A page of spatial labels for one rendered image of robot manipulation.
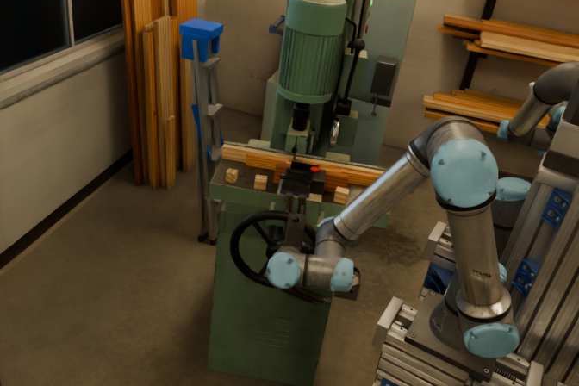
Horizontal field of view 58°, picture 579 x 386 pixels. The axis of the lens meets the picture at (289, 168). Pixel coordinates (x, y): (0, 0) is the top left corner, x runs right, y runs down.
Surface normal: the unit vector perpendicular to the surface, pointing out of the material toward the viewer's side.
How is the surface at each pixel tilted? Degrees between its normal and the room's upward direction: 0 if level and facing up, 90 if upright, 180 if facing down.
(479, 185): 83
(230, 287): 90
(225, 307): 90
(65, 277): 0
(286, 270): 61
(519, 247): 90
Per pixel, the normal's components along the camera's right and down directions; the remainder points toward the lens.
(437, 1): -0.25, 0.45
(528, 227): -0.49, 0.37
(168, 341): 0.12, -0.86
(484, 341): -0.09, 0.59
